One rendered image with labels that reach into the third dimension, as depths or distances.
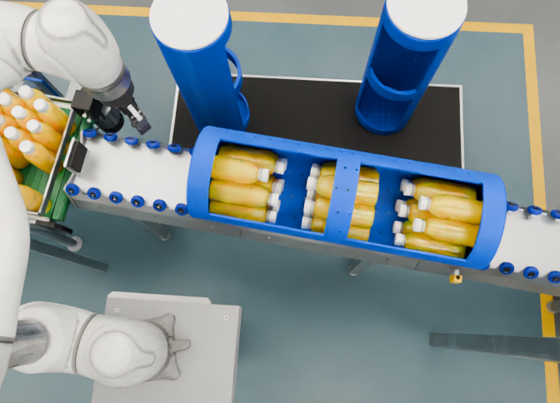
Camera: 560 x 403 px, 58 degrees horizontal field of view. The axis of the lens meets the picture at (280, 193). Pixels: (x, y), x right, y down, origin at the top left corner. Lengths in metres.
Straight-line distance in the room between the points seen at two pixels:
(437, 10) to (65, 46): 1.36
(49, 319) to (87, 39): 0.71
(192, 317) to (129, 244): 1.27
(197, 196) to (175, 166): 0.34
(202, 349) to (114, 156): 0.74
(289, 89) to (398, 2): 0.97
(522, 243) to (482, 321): 0.97
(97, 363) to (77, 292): 1.51
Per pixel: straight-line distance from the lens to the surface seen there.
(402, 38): 1.88
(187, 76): 1.98
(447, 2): 1.95
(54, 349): 1.33
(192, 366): 1.51
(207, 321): 1.50
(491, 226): 1.46
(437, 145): 2.67
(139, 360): 1.29
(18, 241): 0.82
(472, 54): 3.13
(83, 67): 0.89
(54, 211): 1.88
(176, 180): 1.75
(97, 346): 1.29
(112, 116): 2.21
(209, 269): 2.61
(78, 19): 0.86
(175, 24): 1.87
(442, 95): 2.79
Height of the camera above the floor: 2.56
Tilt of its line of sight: 75 degrees down
